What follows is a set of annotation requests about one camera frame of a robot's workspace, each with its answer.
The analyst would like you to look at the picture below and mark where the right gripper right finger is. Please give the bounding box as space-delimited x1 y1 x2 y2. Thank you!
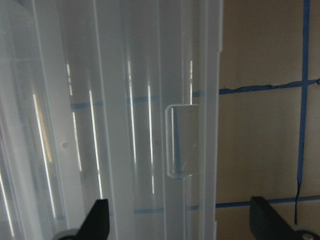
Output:
249 196 298 240

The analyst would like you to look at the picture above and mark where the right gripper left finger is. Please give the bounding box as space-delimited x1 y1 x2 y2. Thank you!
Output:
77 199 110 240

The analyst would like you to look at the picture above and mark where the clear ribbed box lid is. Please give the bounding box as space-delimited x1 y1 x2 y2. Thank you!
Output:
0 0 224 240

